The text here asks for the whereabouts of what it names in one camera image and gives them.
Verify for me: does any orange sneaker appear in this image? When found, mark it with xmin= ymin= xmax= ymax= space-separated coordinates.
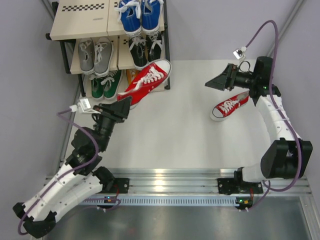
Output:
xmin=151 ymin=79 xmax=168 ymax=93
xmin=125 ymin=68 xmax=140 ymax=85

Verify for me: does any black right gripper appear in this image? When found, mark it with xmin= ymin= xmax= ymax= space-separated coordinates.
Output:
xmin=205 ymin=64 xmax=257 ymax=92

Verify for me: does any green sneaker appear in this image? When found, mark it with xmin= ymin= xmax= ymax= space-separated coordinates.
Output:
xmin=101 ymin=70 xmax=123 ymax=100
xmin=89 ymin=74 xmax=104 ymax=100

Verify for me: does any red sneaker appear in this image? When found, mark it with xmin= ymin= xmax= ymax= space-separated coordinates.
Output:
xmin=210 ymin=91 xmax=250 ymax=122
xmin=116 ymin=59 xmax=172 ymax=109

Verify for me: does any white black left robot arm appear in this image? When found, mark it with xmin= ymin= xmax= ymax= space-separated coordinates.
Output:
xmin=12 ymin=96 xmax=132 ymax=239

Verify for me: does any blue sneaker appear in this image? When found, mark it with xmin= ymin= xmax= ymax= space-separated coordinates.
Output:
xmin=114 ymin=0 xmax=142 ymax=37
xmin=141 ymin=0 xmax=164 ymax=35

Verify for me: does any aluminium mounting rail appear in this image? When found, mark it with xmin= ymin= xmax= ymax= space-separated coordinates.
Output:
xmin=41 ymin=167 xmax=313 ymax=198

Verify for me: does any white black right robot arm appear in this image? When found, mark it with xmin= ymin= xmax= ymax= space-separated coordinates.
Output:
xmin=205 ymin=56 xmax=313 ymax=193

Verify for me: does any black sneaker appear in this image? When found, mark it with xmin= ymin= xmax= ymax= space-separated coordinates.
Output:
xmin=146 ymin=31 xmax=163 ymax=62
xmin=128 ymin=35 xmax=148 ymax=71

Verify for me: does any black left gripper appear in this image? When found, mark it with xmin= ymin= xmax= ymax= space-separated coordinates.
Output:
xmin=92 ymin=95 xmax=132 ymax=152

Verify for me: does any grey slotted cable duct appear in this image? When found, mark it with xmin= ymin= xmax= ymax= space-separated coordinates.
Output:
xmin=76 ymin=195 xmax=240 ymax=207

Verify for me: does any grey sneaker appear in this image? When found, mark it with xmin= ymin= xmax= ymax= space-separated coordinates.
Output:
xmin=77 ymin=38 xmax=94 ymax=75
xmin=94 ymin=37 xmax=114 ymax=78

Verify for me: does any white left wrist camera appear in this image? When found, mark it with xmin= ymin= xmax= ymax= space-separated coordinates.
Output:
xmin=69 ymin=98 xmax=100 ymax=114

